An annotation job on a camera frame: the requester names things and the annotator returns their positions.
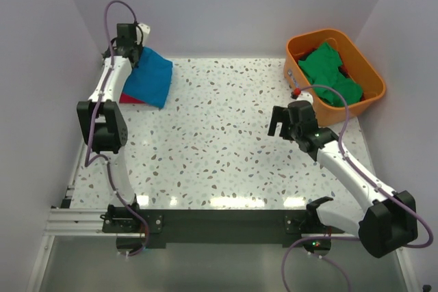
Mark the blue t shirt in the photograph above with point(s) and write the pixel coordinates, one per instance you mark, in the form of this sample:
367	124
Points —
150	80

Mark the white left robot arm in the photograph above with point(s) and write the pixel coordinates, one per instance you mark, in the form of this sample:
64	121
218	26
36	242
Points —
102	124

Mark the orange plastic basket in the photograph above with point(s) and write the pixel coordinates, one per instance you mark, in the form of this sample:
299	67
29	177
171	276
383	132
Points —
357	66

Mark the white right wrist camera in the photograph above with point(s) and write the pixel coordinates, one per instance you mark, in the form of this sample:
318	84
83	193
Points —
299	95

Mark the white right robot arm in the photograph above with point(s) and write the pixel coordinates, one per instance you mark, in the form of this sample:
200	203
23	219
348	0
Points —
388	221

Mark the green t shirt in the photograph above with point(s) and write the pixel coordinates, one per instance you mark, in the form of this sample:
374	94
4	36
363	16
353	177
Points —
324	66

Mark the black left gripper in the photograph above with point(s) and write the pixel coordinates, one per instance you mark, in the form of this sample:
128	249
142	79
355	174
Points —
139	48

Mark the aluminium frame rail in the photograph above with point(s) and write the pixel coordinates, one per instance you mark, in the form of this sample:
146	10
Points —
74	222

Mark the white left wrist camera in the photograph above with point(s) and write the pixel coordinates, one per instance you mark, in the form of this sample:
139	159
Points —
143	31

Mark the folded red t shirt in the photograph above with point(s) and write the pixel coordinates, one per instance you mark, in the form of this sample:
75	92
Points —
126	99

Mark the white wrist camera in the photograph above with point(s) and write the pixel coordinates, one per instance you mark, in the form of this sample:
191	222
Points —
299	95
143	31

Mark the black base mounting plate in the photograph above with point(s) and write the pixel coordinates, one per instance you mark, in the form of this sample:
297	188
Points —
160	227

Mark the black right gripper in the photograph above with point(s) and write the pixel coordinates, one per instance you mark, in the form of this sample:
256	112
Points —
279	115

